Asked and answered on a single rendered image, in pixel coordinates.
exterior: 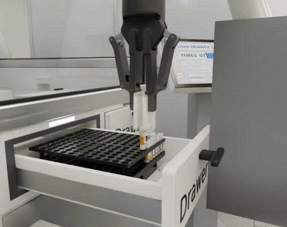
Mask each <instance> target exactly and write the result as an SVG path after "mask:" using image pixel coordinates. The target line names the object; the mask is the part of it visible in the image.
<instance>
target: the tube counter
mask: <svg viewBox="0 0 287 227"><path fill-rule="evenodd" d="M198 54H199V57H200V59H213V52H198Z"/></svg>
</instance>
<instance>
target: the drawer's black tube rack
mask: <svg viewBox="0 0 287 227"><path fill-rule="evenodd" d="M139 149H140V135H133V134H126V133H118V132H108V131H100V130H92V129H85V128H84V129H82V130H79V131H76V132H72V133H69V134H67V135H64V136H60V137H58V138H55V139H52V140H49V141H46V142H43V143H40V144H38V145H34V146H32V147H29V150H30V151H35V152H39V153H40V158H38V159H43V160H48V161H53V162H58V163H63V164H68V165H73V166H78V167H82V168H89V169H94V170H98V171H103V172H108V173H114V174H118V175H123V176H128V177H134V178H139V179H143V174H144V173H145V172H146V171H147V170H149V169H150V168H151V167H152V166H153V167H157V162H158V161H159V160H160V159H161V158H162V157H164V156H165V151H164V150H163V152H161V153H160V154H158V155H157V156H155V158H153V160H150V162H149V163H145V162H144V157H143V158H142V159H140V160H139V161H137V162H136V163H135V164H133V165H132V166H131V167H129V168H122V167H118V163H119V162H121V161H124V159H125V158H127V157H128V156H130V155H132V154H133V153H135V152H136V151H138V150H139ZM44 153H46V154H47V155H44Z"/></svg>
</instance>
